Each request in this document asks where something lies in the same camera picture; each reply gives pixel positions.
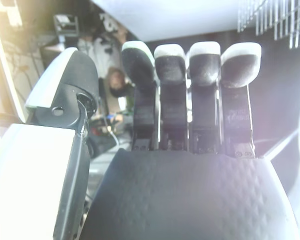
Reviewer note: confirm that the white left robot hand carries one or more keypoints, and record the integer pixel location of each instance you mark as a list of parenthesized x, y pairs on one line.
[(180, 195)]

